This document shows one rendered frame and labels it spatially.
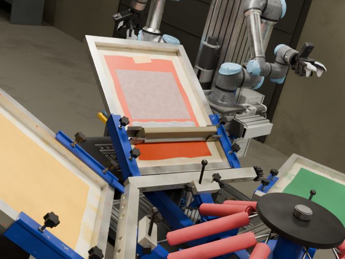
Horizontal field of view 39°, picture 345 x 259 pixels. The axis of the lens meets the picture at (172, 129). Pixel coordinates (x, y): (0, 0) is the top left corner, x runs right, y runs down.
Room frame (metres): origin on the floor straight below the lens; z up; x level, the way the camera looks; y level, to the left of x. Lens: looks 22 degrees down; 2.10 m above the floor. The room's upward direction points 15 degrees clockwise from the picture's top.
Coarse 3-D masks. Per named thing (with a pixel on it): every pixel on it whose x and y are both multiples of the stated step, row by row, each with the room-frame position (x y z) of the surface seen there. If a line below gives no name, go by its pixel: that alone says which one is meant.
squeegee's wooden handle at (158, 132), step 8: (144, 128) 1.97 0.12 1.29; (152, 128) 2.00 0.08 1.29; (160, 128) 2.02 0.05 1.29; (168, 128) 2.05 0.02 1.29; (176, 128) 2.07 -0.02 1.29; (184, 128) 2.10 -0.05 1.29; (192, 128) 2.13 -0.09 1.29; (200, 128) 2.16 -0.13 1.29; (208, 128) 2.19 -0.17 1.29; (216, 128) 2.21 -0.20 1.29; (144, 136) 1.99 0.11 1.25; (152, 136) 2.01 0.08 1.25; (160, 136) 2.04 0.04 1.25; (168, 136) 2.07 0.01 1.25; (176, 136) 2.10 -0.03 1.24; (184, 136) 2.13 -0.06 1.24; (192, 136) 2.16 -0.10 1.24; (200, 136) 2.19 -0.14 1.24
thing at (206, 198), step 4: (192, 192) 1.90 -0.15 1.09; (196, 196) 1.87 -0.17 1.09; (200, 196) 1.86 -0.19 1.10; (204, 196) 1.87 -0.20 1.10; (208, 196) 1.88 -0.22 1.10; (200, 200) 1.85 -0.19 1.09; (204, 200) 1.85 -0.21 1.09; (208, 200) 1.86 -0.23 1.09; (212, 200) 1.87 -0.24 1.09; (200, 204) 1.84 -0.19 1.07; (204, 216) 1.81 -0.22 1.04; (208, 216) 1.79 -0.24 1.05; (212, 216) 1.80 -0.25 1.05; (216, 216) 1.81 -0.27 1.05; (208, 220) 1.80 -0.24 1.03
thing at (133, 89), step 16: (112, 64) 2.35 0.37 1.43; (128, 64) 2.41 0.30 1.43; (128, 80) 2.31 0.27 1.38; (144, 80) 2.37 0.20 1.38; (128, 96) 2.23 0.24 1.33; (144, 96) 2.28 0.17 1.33; (128, 112) 2.14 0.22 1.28; (144, 112) 2.20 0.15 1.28; (144, 144) 2.04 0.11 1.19; (160, 144) 2.08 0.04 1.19
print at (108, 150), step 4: (96, 144) 2.41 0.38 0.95; (100, 144) 2.43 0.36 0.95; (104, 144) 2.44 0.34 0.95; (108, 144) 2.45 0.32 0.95; (112, 144) 2.47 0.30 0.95; (100, 148) 2.38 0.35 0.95; (104, 148) 2.40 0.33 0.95; (108, 148) 2.41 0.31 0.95; (112, 148) 2.42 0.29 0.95; (104, 152) 2.35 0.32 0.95; (108, 152) 2.36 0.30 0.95; (112, 152) 2.37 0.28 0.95; (108, 156) 2.31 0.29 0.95; (112, 156) 2.32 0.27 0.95; (116, 156) 2.34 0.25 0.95; (116, 160) 2.29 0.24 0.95; (116, 168) 2.21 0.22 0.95; (120, 168) 2.22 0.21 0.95
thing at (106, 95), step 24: (96, 48) 2.32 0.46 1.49; (120, 48) 2.47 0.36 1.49; (144, 48) 2.54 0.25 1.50; (168, 48) 2.62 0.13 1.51; (96, 72) 2.21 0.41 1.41; (192, 72) 2.57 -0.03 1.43; (216, 144) 2.27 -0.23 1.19; (144, 168) 1.89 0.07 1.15; (168, 168) 1.95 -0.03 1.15; (192, 168) 2.02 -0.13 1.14; (216, 168) 2.10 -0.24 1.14
